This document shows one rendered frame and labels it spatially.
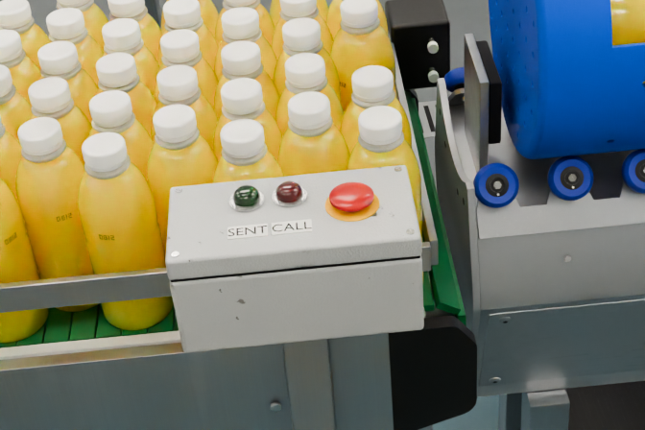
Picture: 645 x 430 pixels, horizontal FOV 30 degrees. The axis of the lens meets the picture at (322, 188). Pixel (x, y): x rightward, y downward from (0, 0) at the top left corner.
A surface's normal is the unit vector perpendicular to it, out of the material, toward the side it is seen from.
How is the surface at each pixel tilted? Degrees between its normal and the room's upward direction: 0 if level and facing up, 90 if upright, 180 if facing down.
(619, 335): 110
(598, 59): 79
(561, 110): 98
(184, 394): 90
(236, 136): 0
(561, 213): 52
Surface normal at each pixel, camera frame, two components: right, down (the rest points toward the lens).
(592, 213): 0.00, -0.03
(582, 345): 0.08, 0.83
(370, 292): 0.07, 0.59
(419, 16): -0.07, -0.80
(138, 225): 0.62, 0.43
